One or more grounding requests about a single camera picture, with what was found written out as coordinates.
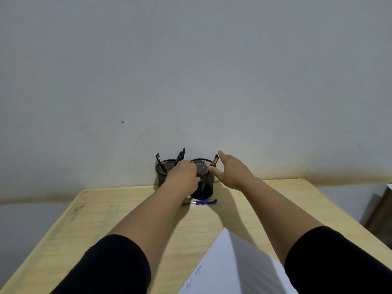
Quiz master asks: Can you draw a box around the person's left hand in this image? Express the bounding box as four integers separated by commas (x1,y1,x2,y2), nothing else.
164,160,201,199

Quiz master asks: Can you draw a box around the person's right hand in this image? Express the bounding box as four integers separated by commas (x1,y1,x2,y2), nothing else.
207,150,256,192

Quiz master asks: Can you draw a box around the black mesh pen cup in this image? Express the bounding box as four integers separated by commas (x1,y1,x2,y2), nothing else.
189,158,215,200
155,158,179,191

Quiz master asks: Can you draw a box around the clear pen with white label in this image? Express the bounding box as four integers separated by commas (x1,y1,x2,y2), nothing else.
202,154,220,189

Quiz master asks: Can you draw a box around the clear blue gel pen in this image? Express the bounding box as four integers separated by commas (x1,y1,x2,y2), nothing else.
182,198,218,206

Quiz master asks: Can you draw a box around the person's left forearm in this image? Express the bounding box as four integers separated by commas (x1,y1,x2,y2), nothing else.
107,185,190,273

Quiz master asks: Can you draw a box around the person's right black sleeve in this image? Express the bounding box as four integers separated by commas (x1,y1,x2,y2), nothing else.
284,225,392,294

